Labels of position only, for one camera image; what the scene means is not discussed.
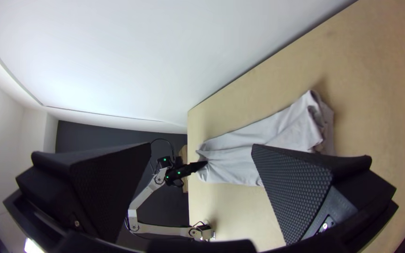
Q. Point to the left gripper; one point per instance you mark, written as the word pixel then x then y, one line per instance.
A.
pixel 188 169

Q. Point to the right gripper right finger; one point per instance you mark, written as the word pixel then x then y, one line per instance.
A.
pixel 304 189

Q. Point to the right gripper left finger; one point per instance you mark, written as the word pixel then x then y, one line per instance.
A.
pixel 104 186

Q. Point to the grey t-shirt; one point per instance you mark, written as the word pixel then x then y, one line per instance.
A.
pixel 269 147

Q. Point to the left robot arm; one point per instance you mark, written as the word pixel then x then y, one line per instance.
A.
pixel 146 191

